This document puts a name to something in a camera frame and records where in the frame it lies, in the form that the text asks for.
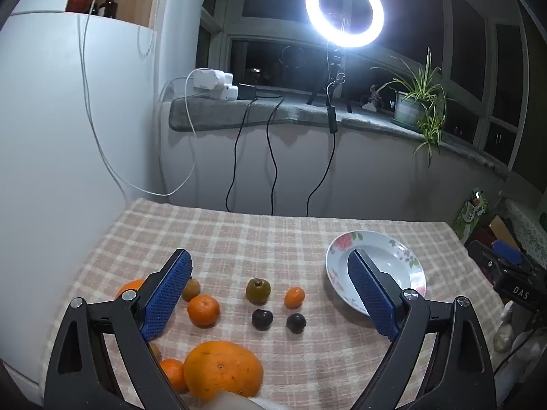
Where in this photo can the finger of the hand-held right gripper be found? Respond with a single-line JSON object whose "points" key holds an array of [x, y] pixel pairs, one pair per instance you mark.
{"points": [[506, 252]]}

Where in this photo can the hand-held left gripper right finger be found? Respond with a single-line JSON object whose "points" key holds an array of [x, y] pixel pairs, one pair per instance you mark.
{"points": [[371, 297]]}

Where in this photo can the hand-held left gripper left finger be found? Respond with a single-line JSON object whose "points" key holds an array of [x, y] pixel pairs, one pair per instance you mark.
{"points": [[166, 299]]}

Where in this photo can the floral white plate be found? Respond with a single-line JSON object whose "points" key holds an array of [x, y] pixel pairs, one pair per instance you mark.
{"points": [[384, 247]]}

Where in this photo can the small mandarin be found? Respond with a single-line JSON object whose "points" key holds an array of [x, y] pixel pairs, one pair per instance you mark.
{"points": [[295, 298], [173, 373]]}

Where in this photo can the large orange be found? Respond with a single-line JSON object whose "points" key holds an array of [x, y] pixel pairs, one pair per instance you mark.
{"points": [[222, 369], [130, 287]]}

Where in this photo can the large brown kiwi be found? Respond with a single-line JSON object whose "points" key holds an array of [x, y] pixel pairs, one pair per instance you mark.
{"points": [[257, 292]]}

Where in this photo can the dark plum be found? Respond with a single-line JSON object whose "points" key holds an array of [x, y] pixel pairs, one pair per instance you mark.
{"points": [[262, 319], [295, 323]]}

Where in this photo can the person's right forearm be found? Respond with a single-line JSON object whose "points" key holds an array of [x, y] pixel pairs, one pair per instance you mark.
{"points": [[503, 329]]}

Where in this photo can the small brown kiwi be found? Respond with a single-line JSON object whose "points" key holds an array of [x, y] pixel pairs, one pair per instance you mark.
{"points": [[192, 290]]}

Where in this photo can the green printed box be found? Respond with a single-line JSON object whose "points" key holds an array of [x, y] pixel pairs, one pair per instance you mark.
{"points": [[470, 213]]}

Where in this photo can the checked pink tablecloth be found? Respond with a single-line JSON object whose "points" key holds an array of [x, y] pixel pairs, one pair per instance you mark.
{"points": [[256, 243]]}

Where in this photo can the potted spider plant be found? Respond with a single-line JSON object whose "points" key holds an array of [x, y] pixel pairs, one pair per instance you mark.
{"points": [[406, 106]]}

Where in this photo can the grey windowsill mat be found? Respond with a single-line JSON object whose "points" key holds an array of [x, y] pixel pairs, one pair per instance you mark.
{"points": [[222, 115]]}

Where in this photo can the white refrigerator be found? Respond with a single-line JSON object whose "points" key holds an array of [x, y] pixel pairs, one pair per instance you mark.
{"points": [[51, 136]]}

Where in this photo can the small reddish potted plant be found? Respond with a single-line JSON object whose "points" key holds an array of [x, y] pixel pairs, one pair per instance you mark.
{"points": [[375, 94]]}

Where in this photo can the white power adapter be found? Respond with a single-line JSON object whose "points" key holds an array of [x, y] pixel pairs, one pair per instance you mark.
{"points": [[224, 93], [209, 79]]}

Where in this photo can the black power adapter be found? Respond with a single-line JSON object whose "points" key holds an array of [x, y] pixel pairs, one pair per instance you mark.
{"points": [[247, 92]]}

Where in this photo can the black tripod stand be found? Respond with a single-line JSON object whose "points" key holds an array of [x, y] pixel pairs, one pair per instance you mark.
{"points": [[337, 62]]}

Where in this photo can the dark bottle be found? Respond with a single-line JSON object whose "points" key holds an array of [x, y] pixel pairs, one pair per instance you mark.
{"points": [[109, 7]]}

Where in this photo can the window frame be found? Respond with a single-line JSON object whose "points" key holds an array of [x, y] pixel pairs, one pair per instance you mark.
{"points": [[226, 8]]}

